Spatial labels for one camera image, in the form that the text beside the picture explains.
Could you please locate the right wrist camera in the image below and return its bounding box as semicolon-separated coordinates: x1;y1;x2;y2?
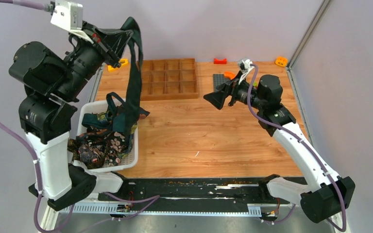
237;59;255;84

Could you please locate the red plastic block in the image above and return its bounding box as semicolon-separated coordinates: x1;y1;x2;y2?
213;58;228;65

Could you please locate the pile of patterned ties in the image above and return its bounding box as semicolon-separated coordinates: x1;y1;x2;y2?
68;92;137;169

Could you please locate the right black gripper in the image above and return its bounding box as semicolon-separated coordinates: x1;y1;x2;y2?
203;70;265;111

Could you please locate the wooden compartment tray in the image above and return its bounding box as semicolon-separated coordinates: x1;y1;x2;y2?
141;58;199;101

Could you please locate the dark green leaf tie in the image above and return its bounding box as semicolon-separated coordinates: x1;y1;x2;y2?
122;17;143;152

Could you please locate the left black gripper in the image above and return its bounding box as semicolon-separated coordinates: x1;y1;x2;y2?
55;19;134;100

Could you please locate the orange curved block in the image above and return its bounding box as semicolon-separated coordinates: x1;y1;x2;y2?
223;71;237;80

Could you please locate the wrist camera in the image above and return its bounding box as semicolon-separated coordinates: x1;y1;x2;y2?
237;59;255;84
51;0;83;33

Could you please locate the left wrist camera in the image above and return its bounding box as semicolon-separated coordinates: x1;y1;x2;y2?
51;0;83;33

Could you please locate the orange round block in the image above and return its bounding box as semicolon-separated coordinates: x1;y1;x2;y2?
275;56;288;67

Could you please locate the grey studded baseplate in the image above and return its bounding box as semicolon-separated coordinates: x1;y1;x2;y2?
213;74;233;93

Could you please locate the yellow triangular block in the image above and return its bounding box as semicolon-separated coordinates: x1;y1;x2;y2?
107;58;129;72

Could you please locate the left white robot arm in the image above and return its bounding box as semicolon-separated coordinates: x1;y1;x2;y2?
9;24;143;211

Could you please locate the white plastic basket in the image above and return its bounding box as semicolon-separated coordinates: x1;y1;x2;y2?
76;100;139;172

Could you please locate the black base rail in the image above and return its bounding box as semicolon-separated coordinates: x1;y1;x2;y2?
114;178;288;214

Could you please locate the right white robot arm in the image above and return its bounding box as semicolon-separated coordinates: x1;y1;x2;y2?
203;75;356;223

